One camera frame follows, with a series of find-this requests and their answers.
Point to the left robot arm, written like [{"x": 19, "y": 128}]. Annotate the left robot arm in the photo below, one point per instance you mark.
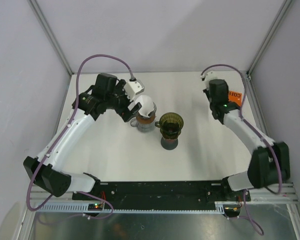
[{"x": 48, "y": 166}]

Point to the clear glass server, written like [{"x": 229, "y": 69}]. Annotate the clear glass server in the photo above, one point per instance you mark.
[{"x": 143, "y": 128}]

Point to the aluminium frame rail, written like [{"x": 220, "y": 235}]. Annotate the aluminium frame rail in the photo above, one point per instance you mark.
[{"x": 212, "y": 191}]

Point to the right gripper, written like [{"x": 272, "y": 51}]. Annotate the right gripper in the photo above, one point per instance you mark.
[{"x": 207, "y": 91}]

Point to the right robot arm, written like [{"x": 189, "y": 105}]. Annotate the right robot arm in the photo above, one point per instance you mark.
[{"x": 270, "y": 160}]

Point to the white paper coffee filter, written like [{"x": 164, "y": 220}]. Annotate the white paper coffee filter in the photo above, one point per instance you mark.
[{"x": 144, "y": 99}]

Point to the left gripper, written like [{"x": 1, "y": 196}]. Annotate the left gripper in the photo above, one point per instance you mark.
[{"x": 119, "y": 89}]

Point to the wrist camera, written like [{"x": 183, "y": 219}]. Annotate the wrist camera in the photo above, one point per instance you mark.
[
  {"x": 133, "y": 88},
  {"x": 209, "y": 75}
]

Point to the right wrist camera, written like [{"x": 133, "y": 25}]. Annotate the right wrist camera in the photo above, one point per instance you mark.
[{"x": 209, "y": 75}]

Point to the dark olive dripper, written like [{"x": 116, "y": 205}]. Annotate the dark olive dripper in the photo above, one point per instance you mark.
[{"x": 170, "y": 125}]

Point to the grey cable duct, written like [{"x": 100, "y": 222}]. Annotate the grey cable duct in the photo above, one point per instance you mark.
[{"x": 95, "y": 207}]

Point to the brown dripper ring holder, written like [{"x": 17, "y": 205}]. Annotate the brown dripper ring holder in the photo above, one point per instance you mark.
[{"x": 145, "y": 120}]

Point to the red and grey carafe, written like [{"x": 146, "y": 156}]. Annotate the red and grey carafe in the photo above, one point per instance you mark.
[{"x": 169, "y": 144}]

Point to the clear ribbed glass dripper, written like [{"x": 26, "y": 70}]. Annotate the clear ribbed glass dripper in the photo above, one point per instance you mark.
[{"x": 147, "y": 109}]

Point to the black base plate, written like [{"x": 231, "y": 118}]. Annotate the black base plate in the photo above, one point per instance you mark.
[{"x": 166, "y": 201}]

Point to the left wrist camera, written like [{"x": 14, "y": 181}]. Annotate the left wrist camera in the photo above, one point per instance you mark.
[{"x": 133, "y": 88}]

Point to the orange coffee filter box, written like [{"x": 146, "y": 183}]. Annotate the orange coffee filter box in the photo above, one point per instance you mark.
[{"x": 236, "y": 97}]

